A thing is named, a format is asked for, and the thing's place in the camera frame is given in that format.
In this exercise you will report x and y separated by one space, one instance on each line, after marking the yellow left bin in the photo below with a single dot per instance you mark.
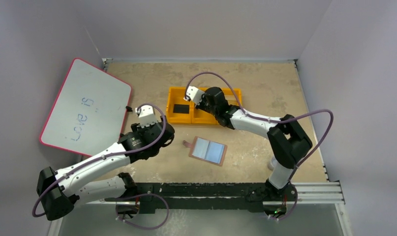
175 96

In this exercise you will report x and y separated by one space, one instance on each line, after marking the yellow middle bin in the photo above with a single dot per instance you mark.
200 117

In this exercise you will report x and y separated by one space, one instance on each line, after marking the small clear cup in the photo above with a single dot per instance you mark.
272 163

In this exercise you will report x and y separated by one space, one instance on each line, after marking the aluminium frame rail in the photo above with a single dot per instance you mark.
319 195

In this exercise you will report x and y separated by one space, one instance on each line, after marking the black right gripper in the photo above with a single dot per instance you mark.
204 104

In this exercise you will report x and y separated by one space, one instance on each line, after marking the black whiteboard clip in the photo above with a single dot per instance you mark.
129 109

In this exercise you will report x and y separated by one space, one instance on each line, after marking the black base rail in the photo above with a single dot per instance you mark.
253 197

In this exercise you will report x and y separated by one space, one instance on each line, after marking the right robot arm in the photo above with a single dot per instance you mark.
289 142

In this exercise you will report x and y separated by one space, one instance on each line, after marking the brown leather card holder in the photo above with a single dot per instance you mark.
206 150

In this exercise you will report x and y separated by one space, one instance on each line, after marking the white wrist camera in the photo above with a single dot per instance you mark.
194 95
146 116

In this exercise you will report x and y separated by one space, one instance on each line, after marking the yellow bin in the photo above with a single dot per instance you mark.
235 92
200 117
175 96

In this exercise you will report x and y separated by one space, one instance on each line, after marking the yellow right bin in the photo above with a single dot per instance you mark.
235 92

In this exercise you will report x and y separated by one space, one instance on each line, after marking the pink framed whiteboard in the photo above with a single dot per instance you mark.
88 112

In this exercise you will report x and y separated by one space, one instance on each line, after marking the black card in bin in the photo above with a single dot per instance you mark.
181 109

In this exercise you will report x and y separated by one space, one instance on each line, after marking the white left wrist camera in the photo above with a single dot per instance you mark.
146 116

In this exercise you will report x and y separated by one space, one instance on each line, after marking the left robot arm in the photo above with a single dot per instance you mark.
60 191

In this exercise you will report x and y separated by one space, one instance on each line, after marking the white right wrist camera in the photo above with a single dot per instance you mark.
194 95

